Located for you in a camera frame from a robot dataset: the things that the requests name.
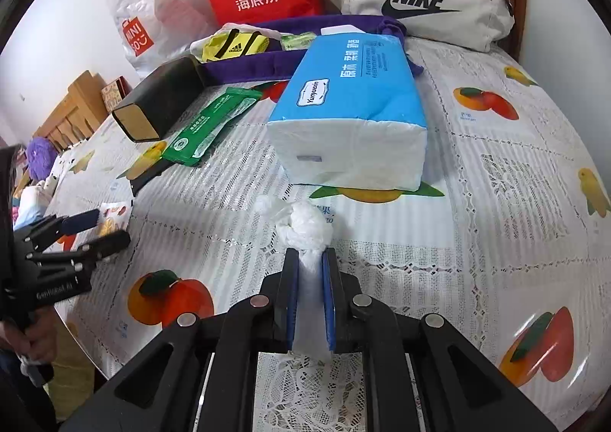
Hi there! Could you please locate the green wet wipes packet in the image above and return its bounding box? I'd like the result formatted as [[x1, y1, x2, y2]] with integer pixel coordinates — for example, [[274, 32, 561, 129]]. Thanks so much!
[[162, 86, 263, 168]]

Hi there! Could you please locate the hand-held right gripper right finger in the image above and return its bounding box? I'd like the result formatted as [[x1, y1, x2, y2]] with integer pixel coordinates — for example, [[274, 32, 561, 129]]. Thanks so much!
[[322, 245, 558, 432]]

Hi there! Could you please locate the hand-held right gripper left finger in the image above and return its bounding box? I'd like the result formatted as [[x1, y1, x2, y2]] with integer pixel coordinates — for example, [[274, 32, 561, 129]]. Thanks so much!
[[60, 247, 300, 432]]

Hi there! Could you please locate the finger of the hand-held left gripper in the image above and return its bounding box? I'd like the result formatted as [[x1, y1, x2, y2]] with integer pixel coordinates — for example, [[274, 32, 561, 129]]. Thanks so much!
[[27, 230, 131, 271], [13, 209, 102, 252]]

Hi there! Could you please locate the small snack packet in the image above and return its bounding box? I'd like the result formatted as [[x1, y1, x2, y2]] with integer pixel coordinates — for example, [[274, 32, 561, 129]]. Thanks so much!
[[98, 200, 133, 233]]

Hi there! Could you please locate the blue tissue pack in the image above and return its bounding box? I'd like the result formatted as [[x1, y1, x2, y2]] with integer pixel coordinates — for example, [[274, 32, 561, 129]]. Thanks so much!
[[266, 26, 428, 194]]

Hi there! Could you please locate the black rectangular box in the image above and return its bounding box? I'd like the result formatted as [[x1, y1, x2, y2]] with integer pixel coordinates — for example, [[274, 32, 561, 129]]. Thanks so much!
[[111, 55, 206, 143]]

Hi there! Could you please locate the wooden furniture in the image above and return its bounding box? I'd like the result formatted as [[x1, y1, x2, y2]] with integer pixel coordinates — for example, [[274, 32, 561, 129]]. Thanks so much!
[[32, 70, 110, 153]]

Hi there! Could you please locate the purple towel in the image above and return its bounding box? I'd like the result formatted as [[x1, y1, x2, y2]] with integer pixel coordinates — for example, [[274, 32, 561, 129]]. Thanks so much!
[[200, 16, 423, 85]]

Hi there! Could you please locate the patterned box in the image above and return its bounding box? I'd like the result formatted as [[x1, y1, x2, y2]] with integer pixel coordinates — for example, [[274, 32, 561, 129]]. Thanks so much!
[[100, 76, 133, 116]]

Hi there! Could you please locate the fruit print tablecloth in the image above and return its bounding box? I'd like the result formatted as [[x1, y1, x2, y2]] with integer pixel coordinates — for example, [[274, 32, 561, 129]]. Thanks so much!
[[45, 31, 611, 432]]

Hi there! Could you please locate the light green packet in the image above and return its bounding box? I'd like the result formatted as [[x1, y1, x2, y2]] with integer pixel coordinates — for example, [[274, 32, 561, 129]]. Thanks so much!
[[279, 31, 318, 52]]

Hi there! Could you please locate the yellow and black cloth item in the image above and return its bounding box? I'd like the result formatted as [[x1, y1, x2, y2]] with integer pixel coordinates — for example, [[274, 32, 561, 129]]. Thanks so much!
[[203, 29, 268, 64]]

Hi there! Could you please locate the purple plush toy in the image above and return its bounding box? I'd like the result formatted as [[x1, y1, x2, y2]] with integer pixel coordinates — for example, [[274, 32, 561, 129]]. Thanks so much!
[[26, 136, 61, 183]]

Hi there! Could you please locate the person's left hand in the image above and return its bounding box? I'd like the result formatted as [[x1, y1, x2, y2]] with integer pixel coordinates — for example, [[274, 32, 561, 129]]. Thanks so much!
[[0, 308, 59, 366]]

